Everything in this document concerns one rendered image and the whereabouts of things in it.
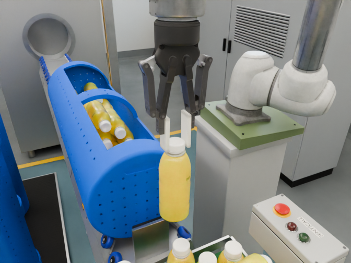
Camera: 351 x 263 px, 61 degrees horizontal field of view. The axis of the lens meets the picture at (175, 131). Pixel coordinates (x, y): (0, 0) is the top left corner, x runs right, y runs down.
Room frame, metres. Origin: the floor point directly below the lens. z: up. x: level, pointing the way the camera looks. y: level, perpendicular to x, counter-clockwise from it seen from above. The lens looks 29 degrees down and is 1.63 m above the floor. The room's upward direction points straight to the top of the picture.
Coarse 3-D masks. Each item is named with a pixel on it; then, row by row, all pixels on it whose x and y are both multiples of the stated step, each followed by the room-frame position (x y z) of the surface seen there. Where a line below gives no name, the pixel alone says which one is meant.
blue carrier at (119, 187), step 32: (64, 64) 1.35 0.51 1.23; (64, 96) 1.04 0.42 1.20; (96, 96) 0.96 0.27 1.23; (64, 128) 0.87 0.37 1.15; (96, 160) 0.61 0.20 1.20; (128, 160) 0.58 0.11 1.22; (96, 192) 0.55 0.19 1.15; (128, 192) 0.58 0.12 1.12; (96, 224) 0.54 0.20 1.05; (128, 224) 0.58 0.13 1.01
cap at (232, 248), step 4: (228, 244) 0.46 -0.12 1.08; (232, 244) 0.46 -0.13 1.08; (236, 244) 0.46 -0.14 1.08; (240, 244) 0.46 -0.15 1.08; (228, 248) 0.45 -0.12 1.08; (232, 248) 0.45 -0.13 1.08; (236, 248) 0.45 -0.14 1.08; (240, 248) 0.45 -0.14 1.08; (228, 252) 0.44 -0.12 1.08; (232, 252) 0.44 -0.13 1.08; (236, 252) 0.44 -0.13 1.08; (240, 252) 0.44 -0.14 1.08; (228, 256) 0.44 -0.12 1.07; (232, 256) 0.43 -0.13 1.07; (236, 256) 0.43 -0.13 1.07; (240, 256) 0.44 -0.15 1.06
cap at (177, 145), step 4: (172, 140) 0.50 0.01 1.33; (176, 140) 0.50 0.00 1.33; (180, 140) 0.50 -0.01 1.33; (184, 140) 0.50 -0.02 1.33; (172, 144) 0.48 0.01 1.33; (176, 144) 0.48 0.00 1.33; (180, 144) 0.48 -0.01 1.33; (184, 144) 0.48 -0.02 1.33; (172, 148) 0.47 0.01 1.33; (176, 148) 0.47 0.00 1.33; (180, 148) 0.48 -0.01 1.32; (184, 148) 0.48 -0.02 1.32; (172, 152) 0.47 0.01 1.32; (176, 152) 0.47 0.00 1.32; (180, 152) 0.48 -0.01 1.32
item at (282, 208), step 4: (276, 204) 0.55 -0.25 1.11; (280, 204) 0.55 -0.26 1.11; (284, 204) 0.55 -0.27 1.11; (276, 208) 0.54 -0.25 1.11; (280, 208) 0.54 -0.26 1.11; (284, 208) 0.54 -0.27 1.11; (288, 208) 0.54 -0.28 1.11; (280, 212) 0.52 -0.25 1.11; (284, 212) 0.52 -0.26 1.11; (288, 212) 0.52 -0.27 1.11
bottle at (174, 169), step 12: (168, 156) 0.48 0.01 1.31; (180, 156) 0.47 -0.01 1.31; (168, 168) 0.46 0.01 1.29; (180, 168) 0.46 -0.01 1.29; (168, 180) 0.46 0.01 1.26; (180, 180) 0.46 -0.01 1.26; (168, 192) 0.46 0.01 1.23; (180, 192) 0.46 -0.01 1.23; (168, 204) 0.45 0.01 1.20; (180, 204) 0.45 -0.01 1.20; (168, 216) 0.45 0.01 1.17; (180, 216) 0.45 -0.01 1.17
